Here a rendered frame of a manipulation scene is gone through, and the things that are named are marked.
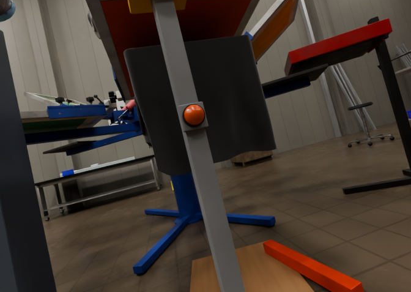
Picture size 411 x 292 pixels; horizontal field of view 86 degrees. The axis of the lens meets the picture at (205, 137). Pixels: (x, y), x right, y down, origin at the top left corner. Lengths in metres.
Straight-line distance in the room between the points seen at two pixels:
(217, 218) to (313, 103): 6.68
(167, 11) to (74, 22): 6.27
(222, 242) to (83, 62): 5.99
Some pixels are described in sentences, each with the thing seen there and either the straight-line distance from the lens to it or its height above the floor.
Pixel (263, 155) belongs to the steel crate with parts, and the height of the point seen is 0.14.
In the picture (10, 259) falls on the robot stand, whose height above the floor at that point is 0.41.
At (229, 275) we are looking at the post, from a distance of 0.49.
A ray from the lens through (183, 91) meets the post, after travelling 0.44.
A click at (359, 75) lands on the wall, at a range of 8.32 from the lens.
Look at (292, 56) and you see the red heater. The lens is 1.75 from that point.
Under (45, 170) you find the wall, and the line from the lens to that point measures 6.08.
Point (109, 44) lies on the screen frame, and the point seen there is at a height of 1.05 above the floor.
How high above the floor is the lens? 0.58
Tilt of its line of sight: 3 degrees up
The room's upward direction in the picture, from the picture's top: 14 degrees counter-clockwise
